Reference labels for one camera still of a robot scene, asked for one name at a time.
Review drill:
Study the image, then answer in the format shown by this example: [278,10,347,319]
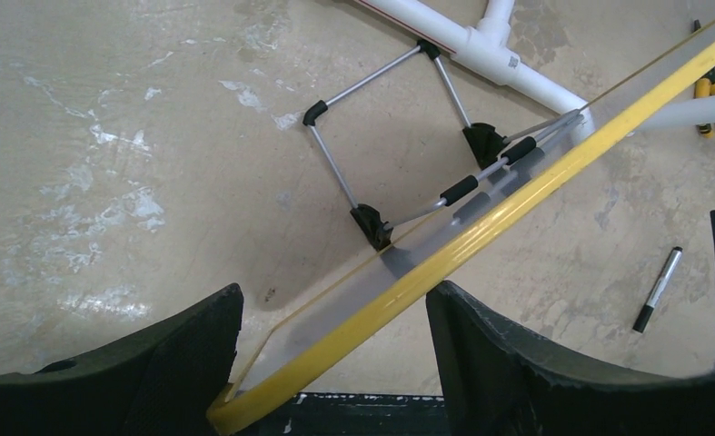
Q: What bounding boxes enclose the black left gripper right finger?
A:
[425,281,715,435]

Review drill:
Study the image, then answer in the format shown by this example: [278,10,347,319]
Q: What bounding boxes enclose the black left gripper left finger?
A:
[0,283,243,435]

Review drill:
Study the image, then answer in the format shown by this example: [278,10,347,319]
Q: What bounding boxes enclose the yellow framed whiteboard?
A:
[207,21,715,434]

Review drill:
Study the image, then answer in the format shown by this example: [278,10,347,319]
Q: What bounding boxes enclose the black metal whiteboard stand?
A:
[302,39,585,252]

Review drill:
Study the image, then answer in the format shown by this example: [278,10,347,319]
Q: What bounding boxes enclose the black whiteboard marker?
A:
[631,246,683,333]

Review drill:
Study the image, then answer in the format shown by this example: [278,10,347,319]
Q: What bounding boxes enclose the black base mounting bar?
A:
[242,392,451,435]

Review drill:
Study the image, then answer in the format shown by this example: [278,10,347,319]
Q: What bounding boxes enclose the yellow handled needle-nose pliers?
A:
[694,66,715,138]

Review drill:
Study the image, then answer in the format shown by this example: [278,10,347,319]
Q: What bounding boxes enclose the white PVC pipe frame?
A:
[359,0,596,144]

